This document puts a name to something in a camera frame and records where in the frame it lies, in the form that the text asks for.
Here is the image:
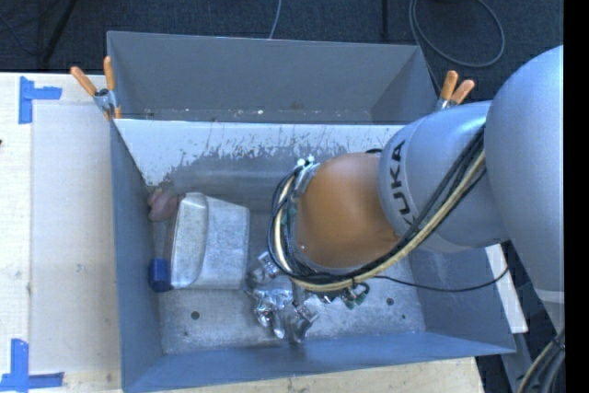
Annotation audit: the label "pale wood flat board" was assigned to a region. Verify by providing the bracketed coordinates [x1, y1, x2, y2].
[28, 98, 529, 393]

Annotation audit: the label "pink toy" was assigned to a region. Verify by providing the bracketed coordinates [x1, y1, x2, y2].
[146, 187, 179, 223]

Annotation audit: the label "grey metal bin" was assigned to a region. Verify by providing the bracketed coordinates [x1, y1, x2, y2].
[106, 30, 517, 393]

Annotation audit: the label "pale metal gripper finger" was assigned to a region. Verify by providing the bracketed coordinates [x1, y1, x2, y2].
[284, 305, 320, 344]
[245, 250, 281, 292]

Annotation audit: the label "clear plastic bottle blue cap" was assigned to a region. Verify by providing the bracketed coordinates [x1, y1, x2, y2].
[147, 221, 177, 294]

